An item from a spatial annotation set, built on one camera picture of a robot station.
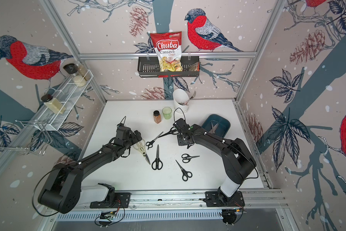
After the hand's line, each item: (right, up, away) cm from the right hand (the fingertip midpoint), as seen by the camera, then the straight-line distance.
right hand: (183, 139), depth 90 cm
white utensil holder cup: (-1, +27, +23) cm, 35 cm away
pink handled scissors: (+22, +6, +11) cm, 26 cm away
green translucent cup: (-12, +18, +18) cm, 28 cm away
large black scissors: (-16, -14, -4) cm, 22 cm away
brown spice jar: (-18, +14, +11) cm, 26 cm away
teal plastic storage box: (+28, +5, +12) cm, 31 cm away
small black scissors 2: (+3, -11, -2) cm, 12 cm away
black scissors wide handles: (-8, +4, +11) cm, 14 cm away
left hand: (-29, +4, +1) cm, 30 cm away
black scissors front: (+1, -18, -8) cm, 20 cm away
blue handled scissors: (+2, -1, -14) cm, 14 cm away
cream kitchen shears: (-28, -5, +3) cm, 29 cm away
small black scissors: (-22, -4, +5) cm, 23 cm away
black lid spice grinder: (-63, +37, -6) cm, 74 cm away
